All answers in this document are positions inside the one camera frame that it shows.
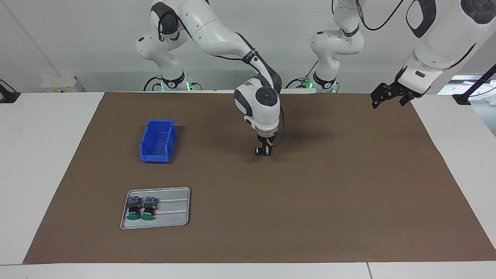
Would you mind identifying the green push button white label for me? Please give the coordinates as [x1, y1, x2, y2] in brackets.
[141, 196, 157, 221]
[127, 196, 142, 221]

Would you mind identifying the large brown table mat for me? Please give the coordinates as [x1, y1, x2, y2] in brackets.
[23, 91, 496, 265]

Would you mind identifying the blue plastic storage bin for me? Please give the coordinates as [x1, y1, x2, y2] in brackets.
[139, 120, 177, 163]

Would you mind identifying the silver metal tray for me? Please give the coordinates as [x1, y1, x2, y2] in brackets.
[120, 187, 191, 230]

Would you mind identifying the white power strip box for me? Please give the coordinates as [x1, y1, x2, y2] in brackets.
[41, 76, 84, 93]

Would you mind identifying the black clamp stand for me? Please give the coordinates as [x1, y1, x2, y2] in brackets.
[0, 79, 21, 103]

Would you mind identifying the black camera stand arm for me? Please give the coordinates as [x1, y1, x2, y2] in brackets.
[453, 64, 496, 105]

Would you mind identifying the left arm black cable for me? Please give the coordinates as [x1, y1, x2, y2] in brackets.
[355, 0, 405, 31]

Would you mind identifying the black base cable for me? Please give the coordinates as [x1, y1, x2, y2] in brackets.
[143, 76, 163, 92]
[286, 60, 319, 89]

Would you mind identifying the black velcro strap right arm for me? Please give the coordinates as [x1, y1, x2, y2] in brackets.
[241, 48, 259, 66]

